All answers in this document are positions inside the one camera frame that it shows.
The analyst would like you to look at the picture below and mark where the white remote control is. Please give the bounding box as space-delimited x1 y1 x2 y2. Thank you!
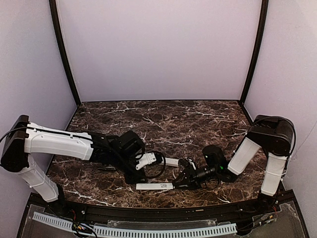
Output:
157 158 179 167

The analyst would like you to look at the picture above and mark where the white remote battery cover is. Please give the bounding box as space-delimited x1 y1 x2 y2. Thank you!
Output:
136 183 174 190

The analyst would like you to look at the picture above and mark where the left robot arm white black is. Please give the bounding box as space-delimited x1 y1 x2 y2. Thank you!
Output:
0 115 146 203

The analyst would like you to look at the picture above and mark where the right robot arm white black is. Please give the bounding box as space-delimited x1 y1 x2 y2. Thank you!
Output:
172 115 296 210

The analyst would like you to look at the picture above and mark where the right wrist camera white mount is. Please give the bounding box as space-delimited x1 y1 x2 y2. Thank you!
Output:
178 158 197 170

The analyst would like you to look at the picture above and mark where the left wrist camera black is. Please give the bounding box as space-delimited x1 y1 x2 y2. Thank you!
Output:
135 152 163 171

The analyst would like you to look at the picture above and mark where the black front rail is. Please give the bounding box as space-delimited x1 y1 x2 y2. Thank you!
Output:
66 200 261 225

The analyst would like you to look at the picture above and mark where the grey slotted cable duct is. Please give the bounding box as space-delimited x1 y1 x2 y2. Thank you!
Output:
32 212 237 238

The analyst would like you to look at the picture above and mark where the right black frame post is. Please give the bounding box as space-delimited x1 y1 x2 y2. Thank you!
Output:
239 0 269 106

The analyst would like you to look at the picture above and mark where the black frame post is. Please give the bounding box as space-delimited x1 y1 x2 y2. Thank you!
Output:
239 0 269 106
49 0 81 107

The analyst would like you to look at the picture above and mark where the left black frame post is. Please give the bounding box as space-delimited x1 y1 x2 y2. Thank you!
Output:
49 0 81 107

